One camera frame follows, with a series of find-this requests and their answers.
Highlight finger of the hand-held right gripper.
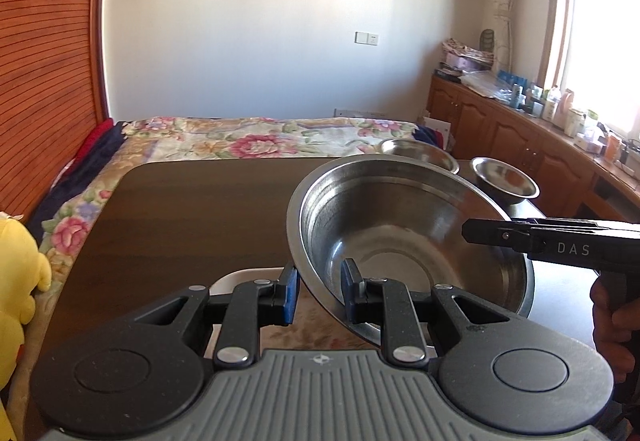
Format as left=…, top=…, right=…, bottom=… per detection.
left=462, top=218, right=532, bottom=250

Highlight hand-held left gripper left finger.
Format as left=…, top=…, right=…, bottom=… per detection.
left=135, top=262, right=301, bottom=369

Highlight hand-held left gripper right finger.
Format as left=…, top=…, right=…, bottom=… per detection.
left=341, top=258, right=511, bottom=364

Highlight small steel bowl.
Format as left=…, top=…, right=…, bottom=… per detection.
left=470, top=157, right=541, bottom=206

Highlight white floral rectangular plate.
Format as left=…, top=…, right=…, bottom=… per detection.
left=205, top=265, right=386, bottom=354

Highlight large steel bowl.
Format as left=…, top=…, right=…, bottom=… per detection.
left=287, top=157, right=535, bottom=344

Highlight medium steel bowl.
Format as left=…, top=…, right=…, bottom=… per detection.
left=380, top=138, right=460, bottom=174

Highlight person's right hand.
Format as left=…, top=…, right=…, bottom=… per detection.
left=591, top=278, right=640, bottom=388

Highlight wooden cabinet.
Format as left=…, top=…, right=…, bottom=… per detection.
left=427, top=74, right=640, bottom=222

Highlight white paper bag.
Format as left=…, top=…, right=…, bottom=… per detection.
left=422, top=116, right=453, bottom=152

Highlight clear plastic bags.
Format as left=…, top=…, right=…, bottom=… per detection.
left=460, top=71, right=513, bottom=99

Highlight floral blanket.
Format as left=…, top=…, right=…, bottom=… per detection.
left=37, top=116, right=426, bottom=267

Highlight pink box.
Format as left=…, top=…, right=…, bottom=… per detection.
left=445, top=52, right=488, bottom=72

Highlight stack of printed cloths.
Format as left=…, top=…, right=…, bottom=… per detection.
left=442, top=38, right=493, bottom=56

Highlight bright window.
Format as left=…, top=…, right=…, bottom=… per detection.
left=550, top=0, right=640, bottom=142

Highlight red cloth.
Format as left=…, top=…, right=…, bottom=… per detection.
left=75, top=118, right=116, bottom=167

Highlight yellow plush toy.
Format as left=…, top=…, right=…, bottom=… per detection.
left=0, top=211, right=52, bottom=441

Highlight wooden slatted wardrobe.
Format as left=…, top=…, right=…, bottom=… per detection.
left=0, top=0, right=113, bottom=217

